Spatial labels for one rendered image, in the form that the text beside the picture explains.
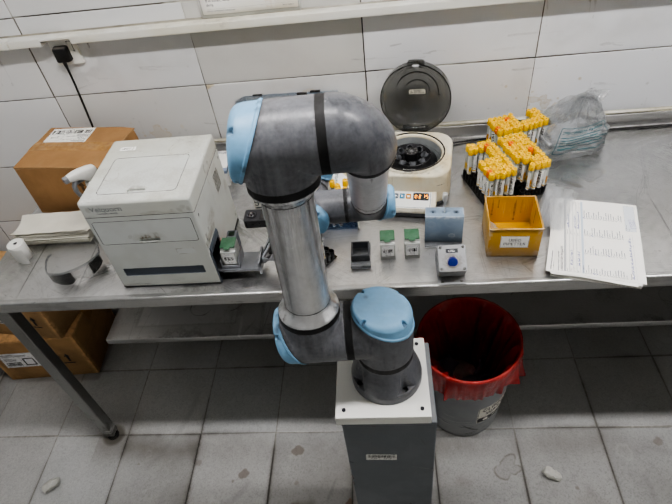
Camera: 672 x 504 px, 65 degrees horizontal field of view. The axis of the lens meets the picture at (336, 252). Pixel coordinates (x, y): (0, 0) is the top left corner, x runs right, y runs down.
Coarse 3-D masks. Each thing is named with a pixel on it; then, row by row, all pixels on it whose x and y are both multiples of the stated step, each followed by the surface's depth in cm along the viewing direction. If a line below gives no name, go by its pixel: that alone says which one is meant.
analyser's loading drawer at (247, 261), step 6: (240, 246) 141; (240, 252) 140; (246, 252) 144; (252, 252) 143; (258, 252) 143; (216, 258) 143; (240, 258) 140; (246, 258) 142; (252, 258) 142; (258, 258) 139; (216, 264) 142; (222, 264) 139; (240, 264) 139; (246, 264) 140; (252, 264) 140; (258, 264) 138; (222, 270) 140; (228, 270) 140; (234, 270) 140; (240, 270) 139; (246, 270) 139; (252, 270) 139; (258, 270) 140
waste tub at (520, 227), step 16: (496, 208) 143; (512, 208) 142; (528, 208) 142; (496, 224) 146; (512, 224) 145; (528, 224) 145; (496, 240) 134; (512, 240) 134; (528, 240) 133; (496, 256) 138; (512, 256) 138; (528, 256) 137
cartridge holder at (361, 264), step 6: (354, 246) 144; (360, 246) 144; (366, 246) 144; (354, 252) 143; (360, 252) 143; (366, 252) 143; (354, 258) 140; (360, 258) 140; (366, 258) 140; (354, 264) 140; (360, 264) 140; (366, 264) 139
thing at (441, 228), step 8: (432, 208) 140; (440, 208) 139; (448, 208) 139; (456, 208) 139; (432, 216) 137; (440, 216) 137; (448, 216) 137; (456, 216) 136; (432, 224) 139; (440, 224) 139; (448, 224) 138; (456, 224) 138; (432, 232) 141; (440, 232) 141; (448, 232) 140; (456, 232) 140; (432, 240) 143; (440, 240) 143; (448, 240) 142; (456, 240) 142
